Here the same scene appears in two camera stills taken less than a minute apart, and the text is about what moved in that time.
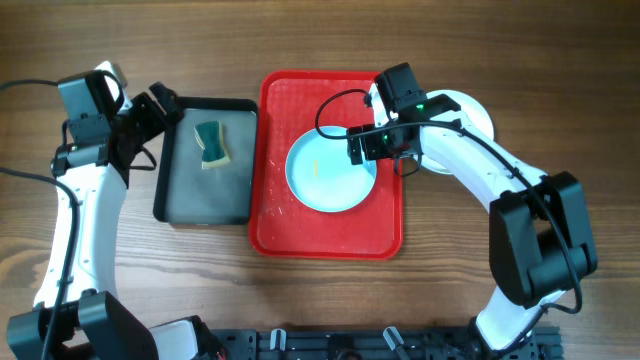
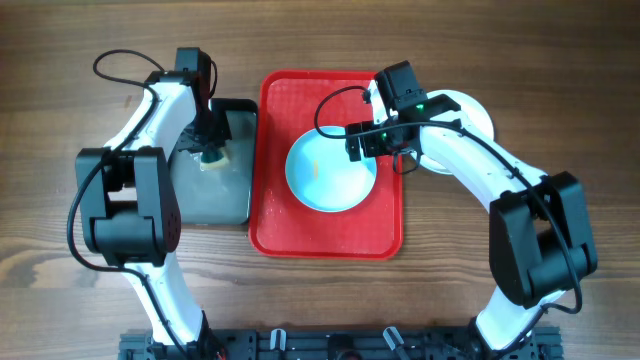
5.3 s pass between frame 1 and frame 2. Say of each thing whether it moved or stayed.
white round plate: stayed
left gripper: moved
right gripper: stayed
